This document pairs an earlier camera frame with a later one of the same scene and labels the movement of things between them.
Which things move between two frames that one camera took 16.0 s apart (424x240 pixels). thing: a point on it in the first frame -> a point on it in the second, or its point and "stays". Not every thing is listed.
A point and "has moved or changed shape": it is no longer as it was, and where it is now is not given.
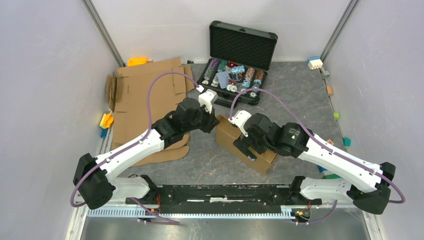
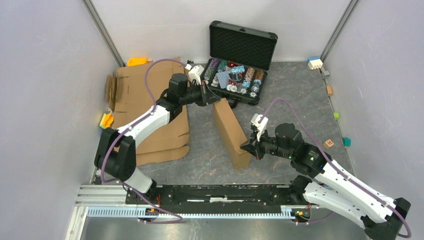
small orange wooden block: (329, 90) stays
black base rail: (223, 198) stays
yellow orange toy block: (106, 120) stays
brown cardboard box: (227, 133) has moved or changed shape
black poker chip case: (240, 60) stays
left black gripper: (212, 121) -> (207, 96)
